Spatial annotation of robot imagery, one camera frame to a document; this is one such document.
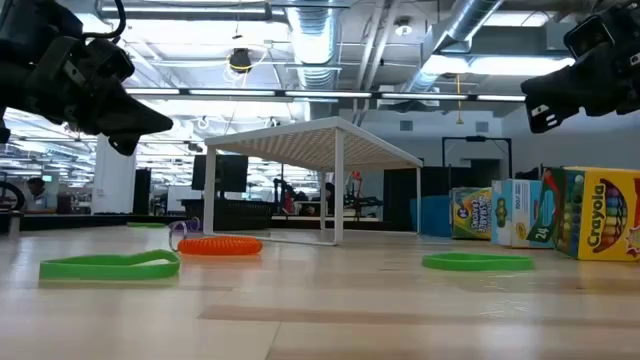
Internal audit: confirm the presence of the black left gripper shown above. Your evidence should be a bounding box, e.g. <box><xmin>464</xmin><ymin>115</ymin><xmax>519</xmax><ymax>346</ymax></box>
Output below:
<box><xmin>0</xmin><ymin>37</ymin><xmax>175</xmax><ymax>157</ymax></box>

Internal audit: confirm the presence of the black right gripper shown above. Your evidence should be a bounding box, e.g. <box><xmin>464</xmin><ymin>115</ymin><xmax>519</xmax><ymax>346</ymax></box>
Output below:
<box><xmin>519</xmin><ymin>13</ymin><xmax>640</xmax><ymax>135</ymax></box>

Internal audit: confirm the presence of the purple spiral coil band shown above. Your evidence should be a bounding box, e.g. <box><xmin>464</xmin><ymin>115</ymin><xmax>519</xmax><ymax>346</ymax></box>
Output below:
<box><xmin>168</xmin><ymin>217</ymin><xmax>203</xmax><ymax>234</ymax></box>

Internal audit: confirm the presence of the blue white crayon box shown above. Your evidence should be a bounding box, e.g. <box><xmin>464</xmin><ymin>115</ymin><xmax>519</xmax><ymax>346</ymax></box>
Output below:
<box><xmin>490</xmin><ymin>178</ymin><xmax>555</xmax><ymax>250</ymax></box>

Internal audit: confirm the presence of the yellow Crayola crayon box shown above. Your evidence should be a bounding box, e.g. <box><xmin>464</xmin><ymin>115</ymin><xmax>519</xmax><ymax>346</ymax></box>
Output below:
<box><xmin>525</xmin><ymin>165</ymin><xmax>640</xmax><ymax>263</ymax></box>

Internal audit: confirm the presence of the washable crayons box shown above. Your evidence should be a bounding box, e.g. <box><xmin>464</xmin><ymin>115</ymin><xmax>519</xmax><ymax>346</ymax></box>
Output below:
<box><xmin>450</xmin><ymin>186</ymin><xmax>494</xmax><ymax>241</ymax></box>

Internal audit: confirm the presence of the black mesh basket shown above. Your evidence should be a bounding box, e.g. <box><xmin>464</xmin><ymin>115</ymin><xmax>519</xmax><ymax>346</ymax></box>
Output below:
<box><xmin>180</xmin><ymin>198</ymin><xmax>275</xmax><ymax>232</ymax></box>

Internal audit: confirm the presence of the orange spiral coil band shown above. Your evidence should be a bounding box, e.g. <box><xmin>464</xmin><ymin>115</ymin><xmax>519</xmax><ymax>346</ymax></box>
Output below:
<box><xmin>177</xmin><ymin>234</ymin><xmax>264</xmax><ymax>257</ymax></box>

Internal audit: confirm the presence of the blue plastic tray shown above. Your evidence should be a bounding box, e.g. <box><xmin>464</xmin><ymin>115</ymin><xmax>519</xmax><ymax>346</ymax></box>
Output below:
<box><xmin>409</xmin><ymin>194</ymin><xmax>454</xmax><ymax>238</ymax></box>

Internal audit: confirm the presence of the white building column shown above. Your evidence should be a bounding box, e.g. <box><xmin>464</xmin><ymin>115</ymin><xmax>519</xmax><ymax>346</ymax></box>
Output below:
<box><xmin>91</xmin><ymin>132</ymin><xmax>139</xmax><ymax>215</ymax></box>

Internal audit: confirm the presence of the black tall cabinet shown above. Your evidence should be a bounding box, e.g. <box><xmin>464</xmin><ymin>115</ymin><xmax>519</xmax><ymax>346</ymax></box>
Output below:
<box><xmin>132</xmin><ymin>168</ymin><xmax>152</xmax><ymax>215</ymax></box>

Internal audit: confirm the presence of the black background monitor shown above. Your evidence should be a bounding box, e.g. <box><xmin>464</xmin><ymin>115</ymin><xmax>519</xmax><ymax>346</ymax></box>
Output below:
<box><xmin>191</xmin><ymin>153</ymin><xmax>250</xmax><ymax>194</ymax></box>

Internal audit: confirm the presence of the seated person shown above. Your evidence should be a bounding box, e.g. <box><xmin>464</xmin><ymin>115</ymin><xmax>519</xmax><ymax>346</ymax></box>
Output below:
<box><xmin>22</xmin><ymin>176</ymin><xmax>59</xmax><ymax>215</ymax></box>

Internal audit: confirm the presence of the white perforated metal shelf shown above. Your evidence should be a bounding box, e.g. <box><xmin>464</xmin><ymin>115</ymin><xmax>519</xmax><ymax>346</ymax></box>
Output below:
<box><xmin>202</xmin><ymin>115</ymin><xmax>425</xmax><ymax>247</ymax></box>

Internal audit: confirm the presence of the black partition panel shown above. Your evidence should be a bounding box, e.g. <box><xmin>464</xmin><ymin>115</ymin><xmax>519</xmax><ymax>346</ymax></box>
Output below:
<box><xmin>383</xmin><ymin>166</ymin><xmax>501</xmax><ymax>234</ymax></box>

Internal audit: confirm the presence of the long ceiling light strip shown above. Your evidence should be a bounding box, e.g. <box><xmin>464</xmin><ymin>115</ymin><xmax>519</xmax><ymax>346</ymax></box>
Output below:
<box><xmin>124</xmin><ymin>87</ymin><xmax>526</xmax><ymax>103</ymax></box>

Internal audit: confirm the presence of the red background robot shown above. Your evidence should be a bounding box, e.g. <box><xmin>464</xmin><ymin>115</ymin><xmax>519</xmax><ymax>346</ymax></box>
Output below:
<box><xmin>344</xmin><ymin>170</ymin><xmax>384</xmax><ymax>214</ymax></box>

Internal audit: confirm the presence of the black background stand frame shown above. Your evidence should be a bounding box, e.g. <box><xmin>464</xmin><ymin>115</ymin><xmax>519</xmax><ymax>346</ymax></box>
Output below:
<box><xmin>441</xmin><ymin>134</ymin><xmax>514</xmax><ymax>181</ymax></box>

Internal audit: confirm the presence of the yellow hanging cord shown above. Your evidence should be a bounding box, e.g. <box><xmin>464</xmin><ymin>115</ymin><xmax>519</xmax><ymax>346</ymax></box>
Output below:
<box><xmin>454</xmin><ymin>73</ymin><xmax>464</xmax><ymax>126</ymax></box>

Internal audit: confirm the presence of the smooth silver ventilation duct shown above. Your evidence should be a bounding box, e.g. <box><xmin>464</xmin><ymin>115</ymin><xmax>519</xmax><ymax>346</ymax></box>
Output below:
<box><xmin>399</xmin><ymin>0</ymin><xmax>505</xmax><ymax>94</ymax></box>

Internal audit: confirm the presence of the black ceiling fixture yellow cable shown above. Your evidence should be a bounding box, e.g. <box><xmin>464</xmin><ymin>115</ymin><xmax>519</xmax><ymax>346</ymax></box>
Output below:
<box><xmin>228</xmin><ymin>47</ymin><xmax>254</xmax><ymax>75</ymax></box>

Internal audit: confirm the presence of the ribbed silver ventilation duct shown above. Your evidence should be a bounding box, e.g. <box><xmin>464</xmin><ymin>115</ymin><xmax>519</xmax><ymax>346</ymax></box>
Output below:
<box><xmin>285</xmin><ymin>0</ymin><xmax>346</xmax><ymax>91</ymax></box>

